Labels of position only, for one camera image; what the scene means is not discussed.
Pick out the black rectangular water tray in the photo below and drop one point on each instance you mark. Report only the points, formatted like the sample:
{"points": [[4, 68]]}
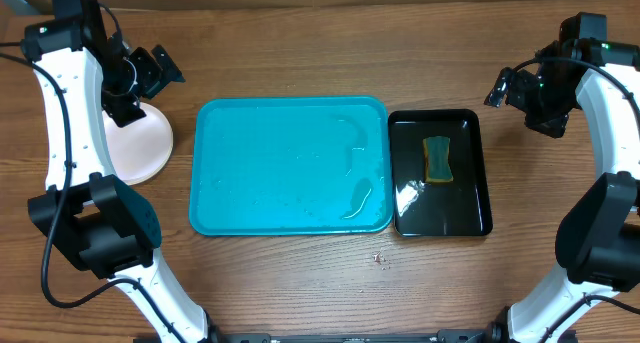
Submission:
{"points": [[458, 208]]}

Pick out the teal plastic tray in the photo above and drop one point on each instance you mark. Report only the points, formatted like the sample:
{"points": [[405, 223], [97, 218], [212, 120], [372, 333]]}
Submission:
{"points": [[291, 166]]}

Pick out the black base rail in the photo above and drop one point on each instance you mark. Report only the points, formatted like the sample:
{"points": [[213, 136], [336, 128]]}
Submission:
{"points": [[442, 336]]}

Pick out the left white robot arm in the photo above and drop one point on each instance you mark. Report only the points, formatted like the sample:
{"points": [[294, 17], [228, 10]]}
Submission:
{"points": [[87, 213]]}

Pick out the green yellow sponge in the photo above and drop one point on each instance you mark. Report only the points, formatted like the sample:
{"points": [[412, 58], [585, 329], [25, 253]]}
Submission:
{"points": [[436, 151]]}

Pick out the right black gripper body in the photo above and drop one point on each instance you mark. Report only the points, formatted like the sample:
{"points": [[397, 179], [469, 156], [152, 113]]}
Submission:
{"points": [[548, 104]]}

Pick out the white plate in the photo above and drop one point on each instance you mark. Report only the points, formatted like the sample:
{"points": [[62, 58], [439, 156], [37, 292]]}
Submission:
{"points": [[141, 149]]}

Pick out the small crumb debris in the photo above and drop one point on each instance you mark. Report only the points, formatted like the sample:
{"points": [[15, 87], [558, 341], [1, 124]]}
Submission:
{"points": [[380, 261]]}

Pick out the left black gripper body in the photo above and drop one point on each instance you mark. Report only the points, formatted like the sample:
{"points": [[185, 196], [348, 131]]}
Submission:
{"points": [[145, 80]]}

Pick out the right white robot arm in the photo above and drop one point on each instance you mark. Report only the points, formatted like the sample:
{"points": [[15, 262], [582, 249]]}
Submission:
{"points": [[596, 250]]}

